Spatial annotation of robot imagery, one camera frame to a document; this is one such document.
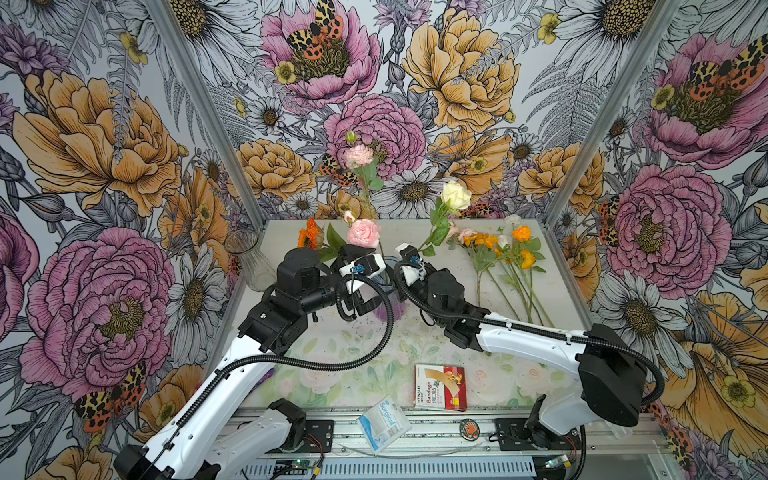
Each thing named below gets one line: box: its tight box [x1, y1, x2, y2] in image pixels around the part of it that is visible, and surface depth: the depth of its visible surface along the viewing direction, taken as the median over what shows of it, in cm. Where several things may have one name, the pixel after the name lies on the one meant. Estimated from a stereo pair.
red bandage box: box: [414, 364, 467, 412], surface depth 80 cm
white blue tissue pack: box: [358, 394, 412, 455], surface depth 78 cm
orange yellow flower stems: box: [447, 225, 556, 328], surface depth 108 cm
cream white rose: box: [418, 180, 472, 257], surface depth 71 cm
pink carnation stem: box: [344, 130, 384, 203], surface depth 77 cm
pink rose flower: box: [347, 218, 381, 249], surface depth 69 cm
